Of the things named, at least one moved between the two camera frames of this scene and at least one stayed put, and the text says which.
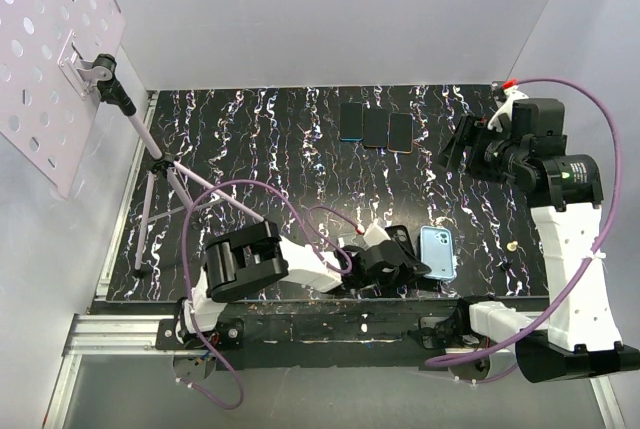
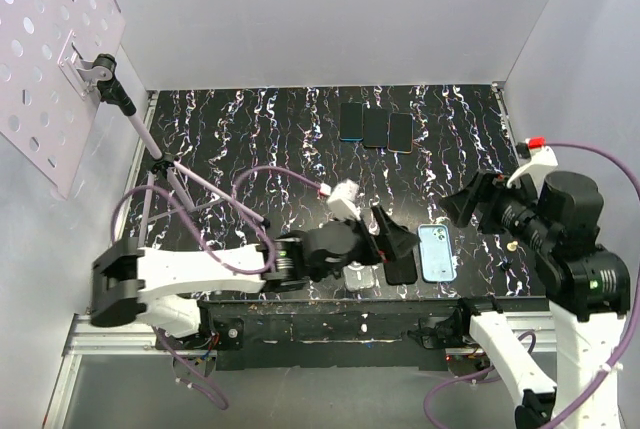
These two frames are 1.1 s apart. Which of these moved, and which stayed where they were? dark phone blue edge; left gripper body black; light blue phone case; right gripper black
Moved: left gripper body black; right gripper black
Stayed: dark phone blue edge; light blue phone case
